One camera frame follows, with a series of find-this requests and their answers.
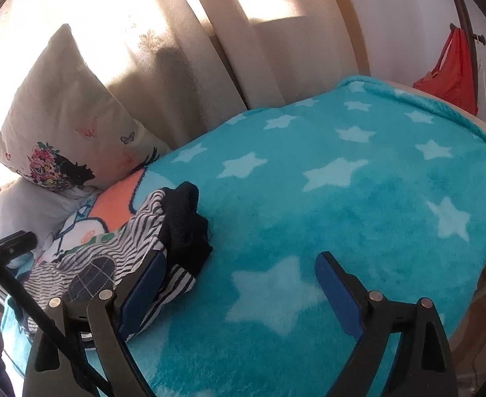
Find beige butterfly print pillow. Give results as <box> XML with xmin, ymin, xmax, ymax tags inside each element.
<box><xmin>0</xmin><ymin>23</ymin><xmax>171</xmax><ymax>192</ymax></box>

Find beige curtain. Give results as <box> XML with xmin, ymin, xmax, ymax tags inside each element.
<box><xmin>0</xmin><ymin>0</ymin><xmax>372</xmax><ymax>162</ymax></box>

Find red bag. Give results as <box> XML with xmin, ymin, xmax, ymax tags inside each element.
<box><xmin>412</xmin><ymin>25</ymin><xmax>480</xmax><ymax>117</ymax></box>

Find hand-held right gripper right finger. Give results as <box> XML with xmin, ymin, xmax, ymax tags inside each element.
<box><xmin>314</xmin><ymin>251</ymin><xmax>459</xmax><ymax>397</ymax></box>

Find black cable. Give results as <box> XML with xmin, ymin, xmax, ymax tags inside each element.
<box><xmin>0</xmin><ymin>240</ymin><xmax>115</xmax><ymax>397</ymax></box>

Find turquoise star blanket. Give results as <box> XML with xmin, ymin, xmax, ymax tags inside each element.
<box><xmin>1</xmin><ymin>75</ymin><xmax>486</xmax><ymax>397</ymax></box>

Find dark knitted garment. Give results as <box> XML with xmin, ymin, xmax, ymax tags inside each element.
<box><xmin>161</xmin><ymin>182</ymin><xmax>214</xmax><ymax>278</ymax></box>

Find cartoon print cushion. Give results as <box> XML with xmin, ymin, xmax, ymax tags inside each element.
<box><xmin>14</xmin><ymin>161</ymin><xmax>173</xmax><ymax>286</ymax></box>

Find striped pants with dark patch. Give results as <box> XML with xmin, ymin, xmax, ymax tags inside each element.
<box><xmin>18</xmin><ymin>189</ymin><xmax>197</xmax><ymax>336</ymax></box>

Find dark curved metal pole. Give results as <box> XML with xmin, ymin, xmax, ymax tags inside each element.
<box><xmin>440</xmin><ymin>0</ymin><xmax>486</xmax><ymax>121</ymax></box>

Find white pillow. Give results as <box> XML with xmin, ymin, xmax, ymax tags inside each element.
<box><xmin>0</xmin><ymin>181</ymin><xmax>103</xmax><ymax>257</ymax></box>

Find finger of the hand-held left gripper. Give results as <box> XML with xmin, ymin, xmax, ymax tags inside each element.
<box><xmin>0</xmin><ymin>231</ymin><xmax>38</xmax><ymax>264</ymax></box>

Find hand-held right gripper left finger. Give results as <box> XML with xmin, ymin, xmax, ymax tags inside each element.
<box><xmin>23</xmin><ymin>251</ymin><xmax>168</xmax><ymax>397</ymax></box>

